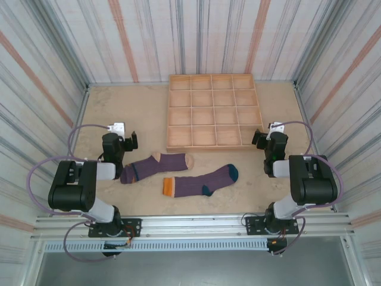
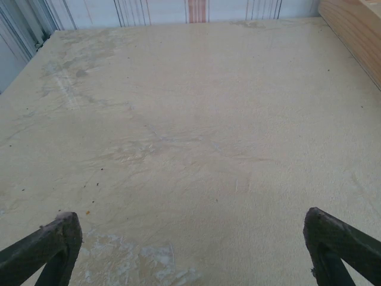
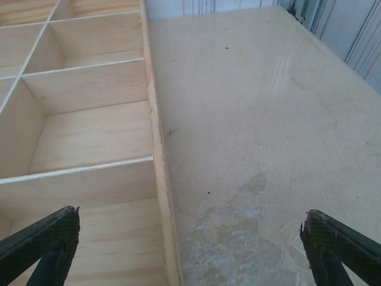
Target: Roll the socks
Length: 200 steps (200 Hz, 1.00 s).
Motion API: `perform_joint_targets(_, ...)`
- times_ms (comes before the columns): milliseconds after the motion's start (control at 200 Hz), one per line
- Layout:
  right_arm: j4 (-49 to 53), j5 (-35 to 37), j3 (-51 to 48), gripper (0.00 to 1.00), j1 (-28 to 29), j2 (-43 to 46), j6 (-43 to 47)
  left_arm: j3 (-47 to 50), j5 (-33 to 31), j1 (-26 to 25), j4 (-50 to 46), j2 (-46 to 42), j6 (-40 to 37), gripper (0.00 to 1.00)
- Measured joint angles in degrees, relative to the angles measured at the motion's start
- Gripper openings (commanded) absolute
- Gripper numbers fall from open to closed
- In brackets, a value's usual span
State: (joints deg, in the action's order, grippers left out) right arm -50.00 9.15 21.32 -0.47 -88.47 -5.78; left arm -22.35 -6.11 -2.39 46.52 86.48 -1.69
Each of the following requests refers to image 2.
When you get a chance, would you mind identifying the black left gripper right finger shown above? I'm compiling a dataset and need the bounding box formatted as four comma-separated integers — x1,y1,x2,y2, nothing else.
302,207,381,286

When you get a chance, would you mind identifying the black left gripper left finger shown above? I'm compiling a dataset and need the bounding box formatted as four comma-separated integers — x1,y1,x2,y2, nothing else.
0,211,83,286

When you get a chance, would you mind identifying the wooden compartment tray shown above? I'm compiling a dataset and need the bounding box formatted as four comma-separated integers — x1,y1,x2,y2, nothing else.
317,0,381,92

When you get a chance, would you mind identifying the aluminium table edge rail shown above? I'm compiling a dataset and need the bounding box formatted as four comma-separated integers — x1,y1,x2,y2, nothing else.
17,0,62,60

